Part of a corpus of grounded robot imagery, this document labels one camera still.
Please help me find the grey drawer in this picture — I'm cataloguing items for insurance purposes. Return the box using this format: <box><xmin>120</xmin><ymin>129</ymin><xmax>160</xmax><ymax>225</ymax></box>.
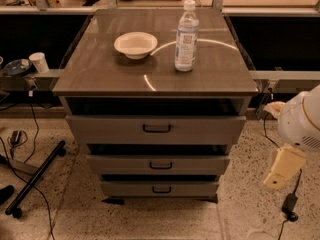
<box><xmin>66</xmin><ymin>115</ymin><xmax>246</xmax><ymax>145</ymax></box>
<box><xmin>101</xmin><ymin>181</ymin><xmax>219</xmax><ymax>197</ymax></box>
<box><xmin>87</xmin><ymin>155</ymin><xmax>229</xmax><ymax>175</ymax></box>

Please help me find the clear plastic water bottle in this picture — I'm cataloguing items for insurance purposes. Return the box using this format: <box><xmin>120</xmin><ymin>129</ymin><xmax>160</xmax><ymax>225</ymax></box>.
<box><xmin>175</xmin><ymin>0</ymin><xmax>199</xmax><ymax>72</ymax></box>

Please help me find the black bar on wheels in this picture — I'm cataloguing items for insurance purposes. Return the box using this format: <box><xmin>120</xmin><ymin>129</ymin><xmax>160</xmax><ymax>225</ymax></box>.
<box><xmin>5</xmin><ymin>140</ymin><xmax>66</xmax><ymax>218</ymax></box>

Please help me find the white paper bowl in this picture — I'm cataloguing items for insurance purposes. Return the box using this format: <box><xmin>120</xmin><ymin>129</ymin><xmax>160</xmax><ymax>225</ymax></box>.
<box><xmin>114</xmin><ymin>32</ymin><xmax>158</xmax><ymax>60</ymax></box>

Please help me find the dark round plate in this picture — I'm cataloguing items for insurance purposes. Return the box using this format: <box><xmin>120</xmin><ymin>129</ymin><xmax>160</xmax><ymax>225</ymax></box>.
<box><xmin>3</xmin><ymin>59</ymin><xmax>32</xmax><ymax>76</ymax></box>

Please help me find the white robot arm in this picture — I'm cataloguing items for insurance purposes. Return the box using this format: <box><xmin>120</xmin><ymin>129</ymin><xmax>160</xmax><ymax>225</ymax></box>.
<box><xmin>263</xmin><ymin>86</ymin><xmax>320</xmax><ymax>190</ymax></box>

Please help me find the black cable left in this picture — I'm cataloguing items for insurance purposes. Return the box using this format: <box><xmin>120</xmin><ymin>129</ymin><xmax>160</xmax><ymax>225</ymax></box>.
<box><xmin>0</xmin><ymin>90</ymin><xmax>56</xmax><ymax>240</ymax></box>

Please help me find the black power adapter right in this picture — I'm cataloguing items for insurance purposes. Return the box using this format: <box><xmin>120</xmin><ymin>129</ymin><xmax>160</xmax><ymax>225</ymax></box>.
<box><xmin>281</xmin><ymin>193</ymin><xmax>298</xmax><ymax>222</ymax></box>

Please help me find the small black adapter left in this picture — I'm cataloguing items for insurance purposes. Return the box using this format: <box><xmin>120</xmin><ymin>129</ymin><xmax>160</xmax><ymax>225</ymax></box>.
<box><xmin>9</xmin><ymin>130</ymin><xmax>21</xmax><ymax>145</ymax></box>

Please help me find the grey drawer cabinet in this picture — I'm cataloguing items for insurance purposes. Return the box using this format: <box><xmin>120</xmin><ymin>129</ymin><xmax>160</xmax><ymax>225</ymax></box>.
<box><xmin>52</xmin><ymin>7</ymin><xmax>260</xmax><ymax>205</ymax></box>

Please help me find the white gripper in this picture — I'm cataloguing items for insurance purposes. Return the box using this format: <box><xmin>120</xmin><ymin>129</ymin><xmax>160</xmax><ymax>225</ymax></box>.
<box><xmin>263</xmin><ymin>91</ymin><xmax>320</xmax><ymax>189</ymax></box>

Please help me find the white paper cup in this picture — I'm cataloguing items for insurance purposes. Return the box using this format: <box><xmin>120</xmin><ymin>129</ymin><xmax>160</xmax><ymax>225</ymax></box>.
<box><xmin>29</xmin><ymin>52</ymin><xmax>49</xmax><ymax>73</ymax></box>

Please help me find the black cable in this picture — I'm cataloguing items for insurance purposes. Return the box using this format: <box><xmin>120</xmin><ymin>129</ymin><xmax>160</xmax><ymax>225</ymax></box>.
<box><xmin>0</xmin><ymin>90</ymin><xmax>56</xmax><ymax>240</ymax></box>
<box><xmin>262</xmin><ymin>87</ymin><xmax>304</xmax><ymax>195</ymax></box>

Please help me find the black cable right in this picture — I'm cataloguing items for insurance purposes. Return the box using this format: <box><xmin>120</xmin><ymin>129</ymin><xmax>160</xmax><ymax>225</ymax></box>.
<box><xmin>262</xmin><ymin>87</ymin><xmax>304</xmax><ymax>195</ymax></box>

